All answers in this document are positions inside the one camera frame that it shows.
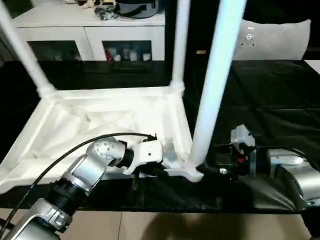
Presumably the black speaker box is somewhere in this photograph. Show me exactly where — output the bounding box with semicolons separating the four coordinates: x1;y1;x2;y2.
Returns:
163;0;226;62

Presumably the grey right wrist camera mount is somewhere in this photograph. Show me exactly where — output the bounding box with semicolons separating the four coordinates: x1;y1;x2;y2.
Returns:
229;124;257;177

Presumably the white glass-door cabinet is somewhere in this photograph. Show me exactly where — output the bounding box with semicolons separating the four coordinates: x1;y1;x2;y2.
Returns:
13;2;167;62

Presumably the black work mat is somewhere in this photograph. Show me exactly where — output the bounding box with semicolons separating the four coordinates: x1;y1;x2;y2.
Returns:
0;58;320;215

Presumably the black right camera cable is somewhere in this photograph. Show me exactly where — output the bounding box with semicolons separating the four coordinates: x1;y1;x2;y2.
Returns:
252;145;308;161

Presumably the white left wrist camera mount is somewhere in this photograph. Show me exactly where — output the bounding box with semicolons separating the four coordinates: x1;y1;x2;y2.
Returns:
123;139;165;176

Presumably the black left camera cable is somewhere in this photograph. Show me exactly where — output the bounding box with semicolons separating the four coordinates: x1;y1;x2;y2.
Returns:
0;131;158;233

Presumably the white plastic table leg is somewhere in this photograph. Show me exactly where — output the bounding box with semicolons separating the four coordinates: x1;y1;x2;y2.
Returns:
169;0;191;97
0;0;60;101
188;0;248;173

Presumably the grey cushion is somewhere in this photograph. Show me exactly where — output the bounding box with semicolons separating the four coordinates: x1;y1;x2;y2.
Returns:
231;18;312;61

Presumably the white flat board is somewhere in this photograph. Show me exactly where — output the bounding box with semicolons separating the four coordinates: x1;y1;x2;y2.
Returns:
303;59;320;76

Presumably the black clutter pile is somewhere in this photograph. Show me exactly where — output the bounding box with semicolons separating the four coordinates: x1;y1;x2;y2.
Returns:
94;6;120;21

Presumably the black camera cable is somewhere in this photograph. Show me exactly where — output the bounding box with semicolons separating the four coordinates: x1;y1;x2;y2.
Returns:
0;131;158;233
252;145;308;161

